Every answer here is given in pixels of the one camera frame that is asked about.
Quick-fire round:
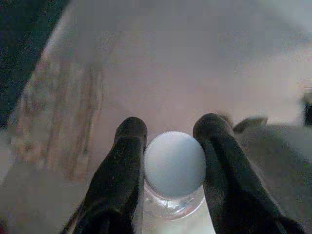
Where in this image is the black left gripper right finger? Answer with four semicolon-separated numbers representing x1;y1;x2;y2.
192;113;305;234

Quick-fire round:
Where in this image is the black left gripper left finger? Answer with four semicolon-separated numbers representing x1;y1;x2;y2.
60;116;148;234

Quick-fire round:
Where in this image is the clear water bottle blue label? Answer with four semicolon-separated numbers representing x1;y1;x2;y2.
142;131;207;221

